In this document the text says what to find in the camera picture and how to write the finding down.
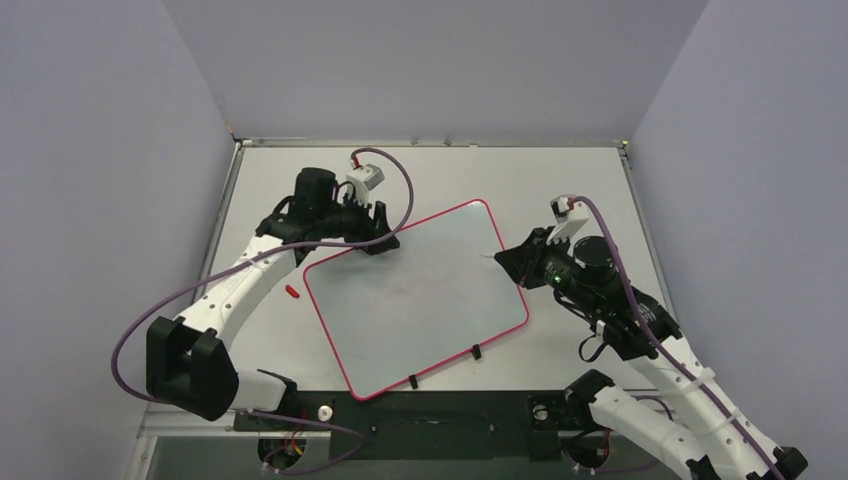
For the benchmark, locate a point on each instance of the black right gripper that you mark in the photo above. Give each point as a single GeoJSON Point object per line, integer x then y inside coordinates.
{"type": "Point", "coordinates": [534, 258]}

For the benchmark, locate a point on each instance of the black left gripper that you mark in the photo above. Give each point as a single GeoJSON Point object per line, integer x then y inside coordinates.
{"type": "Point", "coordinates": [367, 226]}

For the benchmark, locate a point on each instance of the pink-framed whiteboard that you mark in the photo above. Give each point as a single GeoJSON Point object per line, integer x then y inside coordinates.
{"type": "Point", "coordinates": [417, 308]}

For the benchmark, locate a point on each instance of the red marker cap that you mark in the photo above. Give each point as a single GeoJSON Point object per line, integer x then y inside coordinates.
{"type": "Point", "coordinates": [292, 291]}

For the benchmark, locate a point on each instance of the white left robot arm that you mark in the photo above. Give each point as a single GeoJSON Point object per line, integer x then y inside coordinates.
{"type": "Point", "coordinates": [188, 363]}

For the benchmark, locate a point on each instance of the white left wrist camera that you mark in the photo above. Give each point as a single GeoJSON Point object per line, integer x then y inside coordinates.
{"type": "Point", "coordinates": [361, 181]}

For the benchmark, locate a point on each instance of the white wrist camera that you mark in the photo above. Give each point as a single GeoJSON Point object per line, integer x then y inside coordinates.
{"type": "Point", "coordinates": [570, 216]}
{"type": "Point", "coordinates": [361, 181]}

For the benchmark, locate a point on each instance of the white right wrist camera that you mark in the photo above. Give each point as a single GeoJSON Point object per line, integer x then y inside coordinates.
{"type": "Point", "coordinates": [570, 216]}

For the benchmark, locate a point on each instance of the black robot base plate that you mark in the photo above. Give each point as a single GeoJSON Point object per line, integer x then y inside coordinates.
{"type": "Point", "coordinates": [448, 425]}

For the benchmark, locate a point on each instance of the aluminium table edge frame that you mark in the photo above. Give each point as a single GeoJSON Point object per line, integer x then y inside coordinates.
{"type": "Point", "coordinates": [515, 179]}

